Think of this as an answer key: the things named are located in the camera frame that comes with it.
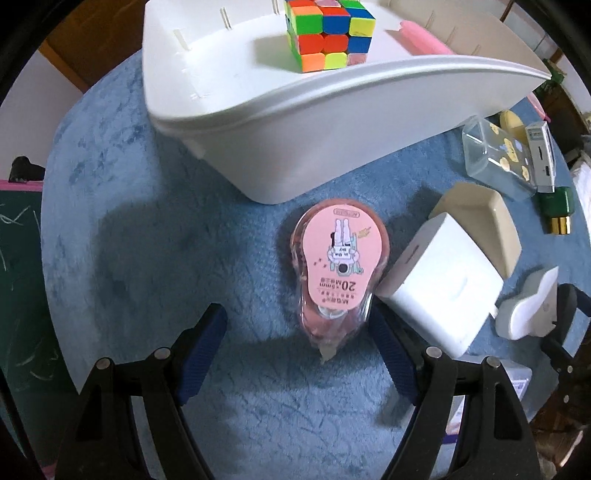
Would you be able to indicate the green chalkboard with pink frame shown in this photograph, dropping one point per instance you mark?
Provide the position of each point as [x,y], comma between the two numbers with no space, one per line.
[23,277]

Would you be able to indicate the white card reader stick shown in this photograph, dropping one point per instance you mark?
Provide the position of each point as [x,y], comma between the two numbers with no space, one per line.
[540,152]

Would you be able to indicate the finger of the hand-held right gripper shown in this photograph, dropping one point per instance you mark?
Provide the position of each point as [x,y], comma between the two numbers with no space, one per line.
[567,314]

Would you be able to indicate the green connector with gold plugs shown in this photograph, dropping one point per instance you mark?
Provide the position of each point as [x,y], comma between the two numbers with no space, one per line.
[556,201]

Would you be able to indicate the blue plush rug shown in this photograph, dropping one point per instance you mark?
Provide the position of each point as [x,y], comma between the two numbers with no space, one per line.
[138,277]

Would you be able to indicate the small black object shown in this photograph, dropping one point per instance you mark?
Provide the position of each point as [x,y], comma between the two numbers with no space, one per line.
[25,168]

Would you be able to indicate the pink pen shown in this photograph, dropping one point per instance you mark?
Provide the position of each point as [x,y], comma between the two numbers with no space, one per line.
[425,39]

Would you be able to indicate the pink correction tape dispenser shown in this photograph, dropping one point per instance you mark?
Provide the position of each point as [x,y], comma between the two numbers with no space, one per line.
[339,249]

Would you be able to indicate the white square power adapter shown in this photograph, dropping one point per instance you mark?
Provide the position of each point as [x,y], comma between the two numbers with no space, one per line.
[443,277]

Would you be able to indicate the white curved plastic gadget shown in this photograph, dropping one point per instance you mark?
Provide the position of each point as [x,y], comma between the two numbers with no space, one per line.
[526,314]

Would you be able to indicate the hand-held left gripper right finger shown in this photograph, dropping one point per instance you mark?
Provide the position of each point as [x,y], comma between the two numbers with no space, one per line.
[392,355]

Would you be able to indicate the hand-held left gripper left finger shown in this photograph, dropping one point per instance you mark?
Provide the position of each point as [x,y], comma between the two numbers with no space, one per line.
[203,355]

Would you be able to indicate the beige plastic box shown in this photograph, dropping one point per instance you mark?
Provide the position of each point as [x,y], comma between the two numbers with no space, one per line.
[494,221]

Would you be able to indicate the white plastic storage bin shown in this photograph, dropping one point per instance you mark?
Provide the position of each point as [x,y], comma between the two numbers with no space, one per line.
[277,138]

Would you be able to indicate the clear box with yellow stickers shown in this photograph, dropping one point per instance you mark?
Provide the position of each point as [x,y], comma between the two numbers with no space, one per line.
[489,161]

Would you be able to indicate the multicoloured puzzle cube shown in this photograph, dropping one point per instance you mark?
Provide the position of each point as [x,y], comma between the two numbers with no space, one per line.
[314,44]

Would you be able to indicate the yellow round disc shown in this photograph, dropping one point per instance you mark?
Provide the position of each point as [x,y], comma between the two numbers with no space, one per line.
[510,122]

